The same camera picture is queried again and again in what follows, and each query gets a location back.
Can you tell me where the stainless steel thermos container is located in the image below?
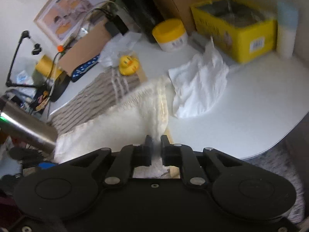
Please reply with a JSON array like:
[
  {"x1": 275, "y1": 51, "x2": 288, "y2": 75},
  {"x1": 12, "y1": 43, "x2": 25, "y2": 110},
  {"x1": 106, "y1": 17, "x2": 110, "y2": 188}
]
[{"x1": 1, "y1": 96, "x2": 58, "y2": 154}]

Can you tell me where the white towel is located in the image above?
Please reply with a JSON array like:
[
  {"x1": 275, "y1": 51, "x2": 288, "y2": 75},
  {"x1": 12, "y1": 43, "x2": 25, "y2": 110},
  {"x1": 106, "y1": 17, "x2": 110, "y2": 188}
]
[{"x1": 53, "y1": 75, "x2": 179, "y2": 178}]

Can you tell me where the crumpled tissue near tin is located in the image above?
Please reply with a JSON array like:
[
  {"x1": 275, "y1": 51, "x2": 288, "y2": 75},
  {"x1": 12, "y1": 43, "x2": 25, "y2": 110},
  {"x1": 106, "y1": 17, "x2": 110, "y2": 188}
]
[{"x1": 168, "y1": 40, "x2": 229, "y2": 119}]

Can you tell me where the striped beige table towel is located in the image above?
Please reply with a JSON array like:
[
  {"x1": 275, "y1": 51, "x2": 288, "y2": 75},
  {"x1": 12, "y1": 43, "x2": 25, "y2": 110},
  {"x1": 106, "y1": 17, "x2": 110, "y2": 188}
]
[{"x1": 47, "y1": 50, "x2": 175, "y2": 146}]

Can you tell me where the wet wipes plastic pack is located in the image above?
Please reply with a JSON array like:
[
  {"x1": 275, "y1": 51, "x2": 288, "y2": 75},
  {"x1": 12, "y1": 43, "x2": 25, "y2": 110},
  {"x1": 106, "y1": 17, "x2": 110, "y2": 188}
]
[{"x1": 16, "y1": 70, "x2": 34, "y2": 85}]

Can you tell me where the yellow rubber duck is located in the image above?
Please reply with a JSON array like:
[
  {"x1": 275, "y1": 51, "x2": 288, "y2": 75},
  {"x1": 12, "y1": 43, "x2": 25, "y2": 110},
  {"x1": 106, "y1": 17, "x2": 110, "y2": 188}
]
[{"x1": 118, "y1": 55, "x2": 140, "y2": 76}]

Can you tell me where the yellow cylindrical canister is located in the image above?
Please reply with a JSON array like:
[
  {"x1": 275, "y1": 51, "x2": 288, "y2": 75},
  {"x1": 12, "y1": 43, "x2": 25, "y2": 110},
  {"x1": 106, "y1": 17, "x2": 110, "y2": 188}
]
[{"x1": 35, "y1": 55, "x2": 63, "y2": 83}]

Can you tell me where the blue dotted power strip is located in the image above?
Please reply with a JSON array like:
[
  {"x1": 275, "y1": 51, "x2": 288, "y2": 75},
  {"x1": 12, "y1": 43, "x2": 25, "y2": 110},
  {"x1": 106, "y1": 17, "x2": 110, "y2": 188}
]
[{"x1": 71, "y1": 54, "x2": 100, "y2": 82}]

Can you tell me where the crumpled tissue near charger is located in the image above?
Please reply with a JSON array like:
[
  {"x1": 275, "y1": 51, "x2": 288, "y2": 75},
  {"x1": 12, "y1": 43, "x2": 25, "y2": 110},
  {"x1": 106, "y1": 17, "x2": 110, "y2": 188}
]
[{"x1": 98, "y1": 31, "x2": 143, "y2": 68}]

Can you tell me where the orange cap green bottle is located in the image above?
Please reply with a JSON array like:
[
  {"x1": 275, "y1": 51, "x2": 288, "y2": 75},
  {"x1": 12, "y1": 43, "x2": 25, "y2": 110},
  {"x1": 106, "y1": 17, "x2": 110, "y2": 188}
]
[{"x1": 57, "y1": 45, "x2": 65, "y2": 52}]

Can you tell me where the long cardboard box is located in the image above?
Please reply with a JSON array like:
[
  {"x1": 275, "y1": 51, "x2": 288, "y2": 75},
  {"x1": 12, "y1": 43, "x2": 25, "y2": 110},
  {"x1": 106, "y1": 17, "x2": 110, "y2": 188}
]
[{"x1": 58, "y1": 19, "x2": 112, "y2": 77}]

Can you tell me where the yellow lid cream jar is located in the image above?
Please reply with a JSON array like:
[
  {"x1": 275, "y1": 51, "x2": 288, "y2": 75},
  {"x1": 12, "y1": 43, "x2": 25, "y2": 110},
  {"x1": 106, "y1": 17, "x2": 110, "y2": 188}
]
[{"x1": 152, "y1": 18, "x2": 188, "y2": 52}]

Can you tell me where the black charger adapter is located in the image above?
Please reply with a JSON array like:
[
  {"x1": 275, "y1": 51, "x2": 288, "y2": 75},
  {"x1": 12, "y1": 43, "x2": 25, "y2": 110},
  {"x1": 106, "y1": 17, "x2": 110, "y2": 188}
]
[{"x1": 105, "y1": 15, "x2": 129, "y2": 37}]

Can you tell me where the yellow tin box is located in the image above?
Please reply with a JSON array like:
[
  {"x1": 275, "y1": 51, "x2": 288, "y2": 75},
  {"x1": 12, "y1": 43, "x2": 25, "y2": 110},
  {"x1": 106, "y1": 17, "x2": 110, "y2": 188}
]
[{"x1": 191, "y1": 0, "x2": 278, "y2": 64}]

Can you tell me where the framed baby photo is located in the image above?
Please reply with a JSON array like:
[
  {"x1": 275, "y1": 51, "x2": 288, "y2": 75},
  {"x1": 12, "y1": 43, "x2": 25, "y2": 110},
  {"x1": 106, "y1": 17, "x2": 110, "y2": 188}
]
[{"x1": 34, "y1": 0, "x2": 109, "y2": 46}]

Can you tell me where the black tall thermos bottle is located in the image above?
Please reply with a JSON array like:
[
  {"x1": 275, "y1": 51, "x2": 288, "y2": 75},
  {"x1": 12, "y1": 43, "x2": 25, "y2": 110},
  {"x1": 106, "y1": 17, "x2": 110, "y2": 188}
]
[{"x1": 121, "y1": 0, "x2": 164, "y2": 44}]

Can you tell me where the white blue tube bottle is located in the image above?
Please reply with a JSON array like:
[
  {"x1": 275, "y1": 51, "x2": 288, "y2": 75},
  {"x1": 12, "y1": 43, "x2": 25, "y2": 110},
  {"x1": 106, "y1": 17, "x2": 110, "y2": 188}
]
[{"x1": 277, "y1": 1, "x2": 299, "y2": 59}]

